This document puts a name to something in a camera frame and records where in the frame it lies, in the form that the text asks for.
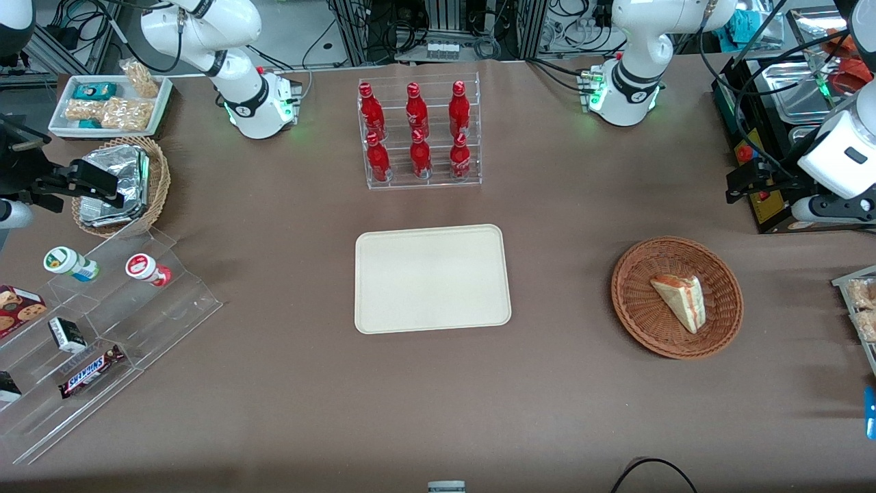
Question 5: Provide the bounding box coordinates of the orange fried food piece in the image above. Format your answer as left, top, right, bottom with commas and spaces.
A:
820, 31, 858, 61
831, 58, 876, 98

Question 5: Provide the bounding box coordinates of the clear cracker snack bag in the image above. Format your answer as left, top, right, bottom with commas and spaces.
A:
847, 277, 876, 310
851, 309, 876, 344

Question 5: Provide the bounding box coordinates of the light tan wicker basket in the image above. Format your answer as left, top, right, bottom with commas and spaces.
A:
71, 136, 172, 239

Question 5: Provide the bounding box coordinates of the green lid yogurt bottle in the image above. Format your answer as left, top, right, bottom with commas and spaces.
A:
43, 246, 101, 283

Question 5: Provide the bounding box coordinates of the black looped cable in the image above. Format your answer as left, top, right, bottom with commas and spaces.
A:
608, 457, 699, 493

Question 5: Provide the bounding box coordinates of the clear acrylic bottle rack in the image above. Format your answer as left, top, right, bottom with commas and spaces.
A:
357, 72, 482, 191

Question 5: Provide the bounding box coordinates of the red lid yogurt bottle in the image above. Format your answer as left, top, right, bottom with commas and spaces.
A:
125, 253, 173, 288

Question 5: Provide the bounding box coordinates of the large clear peanut snack bag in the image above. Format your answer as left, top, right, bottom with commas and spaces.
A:
101, 97, 155, 133

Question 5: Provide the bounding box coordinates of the beige plastic serving tray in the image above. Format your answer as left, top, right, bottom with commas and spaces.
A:
354, 224, 513, 335

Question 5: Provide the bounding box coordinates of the black food warmer appliance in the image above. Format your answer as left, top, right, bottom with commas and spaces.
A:
710, 5, 876, 236

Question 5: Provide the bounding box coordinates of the clear acrylic stepped shelf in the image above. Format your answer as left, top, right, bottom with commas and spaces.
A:
0, 226, 224, 466

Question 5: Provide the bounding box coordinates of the white rectangular snack tray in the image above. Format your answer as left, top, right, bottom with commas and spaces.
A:
48, 74, 173, 140

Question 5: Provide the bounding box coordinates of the grey tray with snacks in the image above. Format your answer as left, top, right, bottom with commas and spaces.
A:
831, 265, 876, 379

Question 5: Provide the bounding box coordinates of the brown round wicker basket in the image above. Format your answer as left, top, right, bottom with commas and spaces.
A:
611, 236, 745, 360

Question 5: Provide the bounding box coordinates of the Snickers chocolate bar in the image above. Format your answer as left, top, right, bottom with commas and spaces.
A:
57, 344, 127, 401

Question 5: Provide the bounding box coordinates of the red cookie box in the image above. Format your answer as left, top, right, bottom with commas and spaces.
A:
0, 284, 49, 340

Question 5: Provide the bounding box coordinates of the silver foil wrapped package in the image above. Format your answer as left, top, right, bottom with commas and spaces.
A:
78, 144, 151, 229

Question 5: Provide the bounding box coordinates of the small black white box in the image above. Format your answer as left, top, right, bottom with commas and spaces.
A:
48, 316, 88, 355

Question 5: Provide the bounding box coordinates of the triangular sandwich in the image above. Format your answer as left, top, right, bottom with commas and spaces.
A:
649, 274, 706, 335

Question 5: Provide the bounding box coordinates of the red cola bottle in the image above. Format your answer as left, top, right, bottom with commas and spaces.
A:
365, 131, 393, 184
405, 82, 430, 138
450, 132, 473, 181
448, 80, 472, 138
410, 129, 433, 180
359, 82, 386, 142

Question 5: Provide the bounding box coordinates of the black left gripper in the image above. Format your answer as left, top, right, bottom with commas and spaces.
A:
726, 160, 810, 205

